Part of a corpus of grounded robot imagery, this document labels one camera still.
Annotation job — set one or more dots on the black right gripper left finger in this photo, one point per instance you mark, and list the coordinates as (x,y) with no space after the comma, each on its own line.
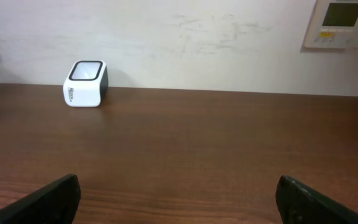
(56,202)

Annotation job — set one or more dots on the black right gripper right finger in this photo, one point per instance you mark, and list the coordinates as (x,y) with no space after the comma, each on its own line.
(299,203)

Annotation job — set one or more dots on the white barcode scanner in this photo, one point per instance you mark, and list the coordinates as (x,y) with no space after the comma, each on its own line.
(87,83)

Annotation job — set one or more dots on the beige wall control panel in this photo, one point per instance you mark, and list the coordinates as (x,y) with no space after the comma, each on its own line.
(333,25)

